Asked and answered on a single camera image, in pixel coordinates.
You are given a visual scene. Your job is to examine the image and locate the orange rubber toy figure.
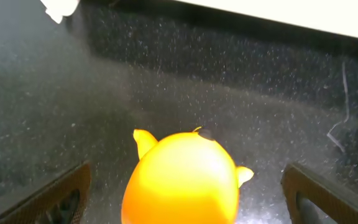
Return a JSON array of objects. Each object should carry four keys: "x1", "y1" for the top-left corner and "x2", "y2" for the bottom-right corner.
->
[{"x1": 121, "y1": 126, "x2": 255, "y2": 224}]

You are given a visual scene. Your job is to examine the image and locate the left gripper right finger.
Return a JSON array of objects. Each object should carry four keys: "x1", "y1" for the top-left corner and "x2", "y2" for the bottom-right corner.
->
[{"x1": 280, "y1": 162, "x2": 358, "y2": 224}]

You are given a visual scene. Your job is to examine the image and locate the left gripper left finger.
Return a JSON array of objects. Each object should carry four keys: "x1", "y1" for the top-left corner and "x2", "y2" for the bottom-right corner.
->
[{"x1": 0, "y1": 160, "x2": 92, "y2": 224}]

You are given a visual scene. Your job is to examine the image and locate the white shelf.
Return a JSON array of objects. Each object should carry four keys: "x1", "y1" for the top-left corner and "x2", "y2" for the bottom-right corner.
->
[{"x1": 40, "y1": 0, "x2": 358, "y2": 43}]

